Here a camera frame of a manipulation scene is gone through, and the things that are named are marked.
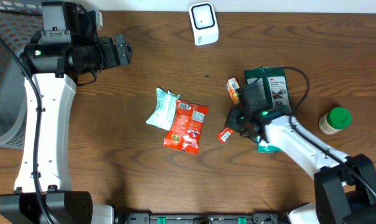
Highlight red sachet stick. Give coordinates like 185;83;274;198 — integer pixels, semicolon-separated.
217;128;234;143

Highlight small orange box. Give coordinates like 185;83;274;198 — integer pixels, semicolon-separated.
226;78;240;105

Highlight green product pouch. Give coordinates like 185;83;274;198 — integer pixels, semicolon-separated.
244;67;291;153

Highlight orange snack packet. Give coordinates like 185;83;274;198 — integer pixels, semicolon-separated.
163;100;209;154

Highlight mint green wipes pack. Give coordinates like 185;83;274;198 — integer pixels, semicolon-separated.
146;88;180;131

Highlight green lid spice jar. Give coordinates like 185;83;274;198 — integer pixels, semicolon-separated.
318;107;352;135

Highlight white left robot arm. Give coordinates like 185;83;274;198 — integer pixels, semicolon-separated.
0;30;133;223

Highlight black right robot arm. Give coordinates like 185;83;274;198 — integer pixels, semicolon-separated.
226;105;376;224

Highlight white barcode scanner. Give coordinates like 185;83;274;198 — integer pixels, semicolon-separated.
189;2;219;46

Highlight grey plastic mesh basket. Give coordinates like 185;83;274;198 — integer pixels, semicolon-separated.
0;0;43;150

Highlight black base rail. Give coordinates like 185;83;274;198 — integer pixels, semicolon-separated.
116;213;290;224

